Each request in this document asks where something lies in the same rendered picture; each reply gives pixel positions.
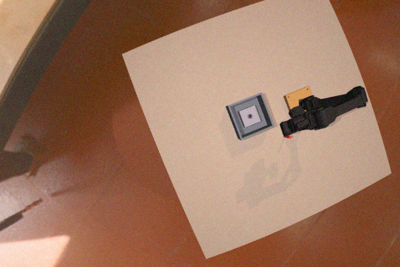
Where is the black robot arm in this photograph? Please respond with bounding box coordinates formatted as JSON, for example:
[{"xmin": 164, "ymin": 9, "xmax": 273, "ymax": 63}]
[{"xmin": 287, "ymin": 86, "xmax": 368, "ymax": 133}]

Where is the white square plate with hole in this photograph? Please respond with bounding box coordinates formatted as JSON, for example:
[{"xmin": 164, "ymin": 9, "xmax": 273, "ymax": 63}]
[{"xmin": 238, "ymin": 105, "xmax": 260, "ymax": 128}]

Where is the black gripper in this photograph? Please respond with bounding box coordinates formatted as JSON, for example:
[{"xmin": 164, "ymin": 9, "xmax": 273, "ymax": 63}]
[{"xmin": 280, "ymin": 121, "xmax": 310, "ymax": 136}]

